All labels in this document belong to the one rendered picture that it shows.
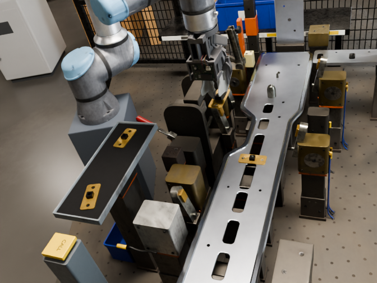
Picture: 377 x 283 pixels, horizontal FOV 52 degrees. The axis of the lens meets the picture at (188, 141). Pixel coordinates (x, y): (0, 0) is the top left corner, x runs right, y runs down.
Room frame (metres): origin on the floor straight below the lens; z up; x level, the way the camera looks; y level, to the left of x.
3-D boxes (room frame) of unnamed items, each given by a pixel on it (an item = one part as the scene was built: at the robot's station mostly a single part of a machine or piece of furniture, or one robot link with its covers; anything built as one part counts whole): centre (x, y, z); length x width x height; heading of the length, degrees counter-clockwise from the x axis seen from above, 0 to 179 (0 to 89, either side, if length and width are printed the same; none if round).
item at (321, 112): (1.02, -0.47, 0.84); 0.10 x 0.05 x 0.29; 61
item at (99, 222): (0.83, 0.23, 1.16); 0.37 x 0.14 x 0.02; 151
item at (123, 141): (0.93, 0.18, 1.17); 0.08 x 0.04 x 0.01; 147
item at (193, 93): (1.05, -0.05, 0.95); 0.18 x 0.13 x 0.49; 151
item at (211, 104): (0.86, -0.11, 1.26); 0.08 x 0.04 x 0.01; 149
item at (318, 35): (1.45, -0.65, 0.88); 0.08 x 0.08 x 0.36; 61
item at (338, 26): (1.75, -0.43, 1.02); 0.90 x 0.22 x 0.03; 61
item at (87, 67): (1.21, 0.28, 1.27); 0.13 x 0.12 x 0.14; 122
